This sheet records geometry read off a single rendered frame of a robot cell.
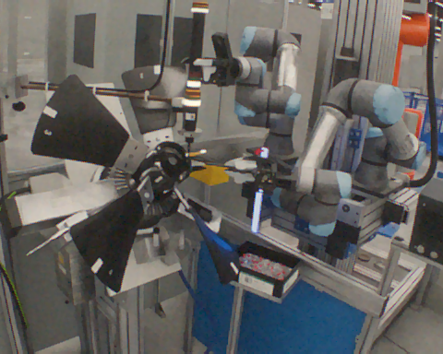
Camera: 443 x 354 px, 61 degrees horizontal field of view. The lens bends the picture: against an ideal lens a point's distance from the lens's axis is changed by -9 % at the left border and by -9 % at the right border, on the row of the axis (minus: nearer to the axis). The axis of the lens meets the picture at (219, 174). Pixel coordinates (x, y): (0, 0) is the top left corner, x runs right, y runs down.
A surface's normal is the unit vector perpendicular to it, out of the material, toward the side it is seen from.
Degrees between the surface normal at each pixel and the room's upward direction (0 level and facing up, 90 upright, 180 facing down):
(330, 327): 90
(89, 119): 80
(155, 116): 52
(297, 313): 90
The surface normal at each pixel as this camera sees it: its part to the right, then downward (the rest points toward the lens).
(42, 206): 0.58, -0.38
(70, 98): 0.39, 0.04
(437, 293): -0.72, 0.17
